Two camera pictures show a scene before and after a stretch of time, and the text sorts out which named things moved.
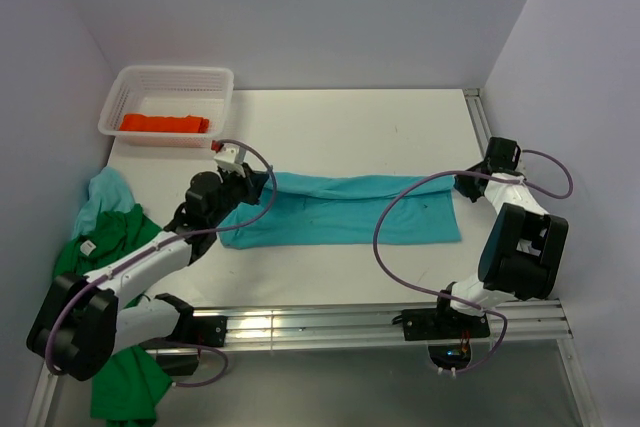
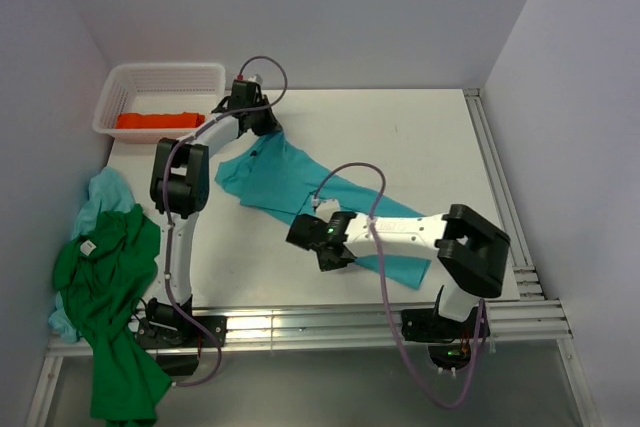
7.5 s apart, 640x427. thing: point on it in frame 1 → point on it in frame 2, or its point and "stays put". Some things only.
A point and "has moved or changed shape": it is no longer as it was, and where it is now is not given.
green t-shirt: x=129 y=383 stays put
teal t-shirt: x=338 y=211 has moved or changed shape
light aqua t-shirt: x=106 y=193 stays put
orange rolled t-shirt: x=172 y=124 stays put
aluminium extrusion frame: x=537 y=323 stays put
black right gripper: x=464 y=185 → x=326 y=264
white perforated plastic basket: x=167 y=105 stays put
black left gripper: x=252 y=182 → x=272 y=126
